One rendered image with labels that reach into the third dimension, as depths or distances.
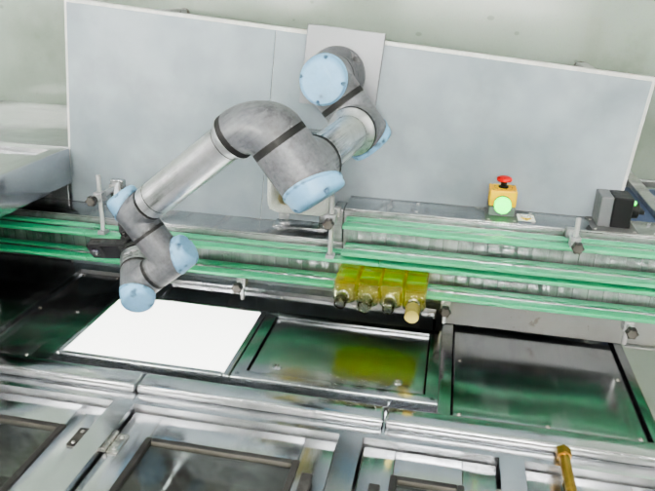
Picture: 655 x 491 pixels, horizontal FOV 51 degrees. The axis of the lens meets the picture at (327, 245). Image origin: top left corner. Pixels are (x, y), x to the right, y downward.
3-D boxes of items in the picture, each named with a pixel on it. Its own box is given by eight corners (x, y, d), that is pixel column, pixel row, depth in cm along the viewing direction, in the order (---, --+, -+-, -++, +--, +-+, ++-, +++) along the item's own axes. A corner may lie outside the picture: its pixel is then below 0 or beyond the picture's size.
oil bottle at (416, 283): (407, 279, 184) (401, 313, 165) (409, 259, 182) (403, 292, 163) (428, 281, 184) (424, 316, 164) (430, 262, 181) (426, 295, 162)
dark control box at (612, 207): (591, 215, 182) (596, 226, 175) (596, 187, 179) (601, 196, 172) (623, 218, 181) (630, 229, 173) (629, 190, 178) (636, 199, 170)
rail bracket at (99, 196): (123, 213, 205) (85, 239, 184) (119, 159, 198) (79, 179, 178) (138, 215, 204) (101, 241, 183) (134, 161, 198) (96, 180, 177)
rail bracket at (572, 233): (560, 235, 173) (568, 253, 161) (565, 207, 170) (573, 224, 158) (577, 236, 172) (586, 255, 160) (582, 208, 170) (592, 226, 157)
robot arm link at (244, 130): (250, 77, 119) (91, 211, 143) (288, 130, 120) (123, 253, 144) (277, 66, 129) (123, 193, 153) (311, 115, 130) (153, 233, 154)
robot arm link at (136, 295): (166, 301, 148) (137, 321, 150) (164, 266, 156) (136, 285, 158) (139, 283, 143) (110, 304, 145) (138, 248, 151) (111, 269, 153)
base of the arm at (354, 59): (311, 43, 179) (303, 43, 169) (367, 48, 177) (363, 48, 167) (307, 101, 183) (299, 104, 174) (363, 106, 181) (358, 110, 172)
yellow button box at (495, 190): (486, 207, 187) (486, 214, 180) (489, 180, 184) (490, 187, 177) (512, 208, 186) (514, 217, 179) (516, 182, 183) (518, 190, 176)
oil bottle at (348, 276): (345, 271, 187) (330, 304, 167) (346, 251, 185) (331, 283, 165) (365, 273, 186) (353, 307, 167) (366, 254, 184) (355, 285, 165)
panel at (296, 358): (121, 301, 192) (54, 362, 161) (120, 291, 191) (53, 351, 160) (442, 340, 178) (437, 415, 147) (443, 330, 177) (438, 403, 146)
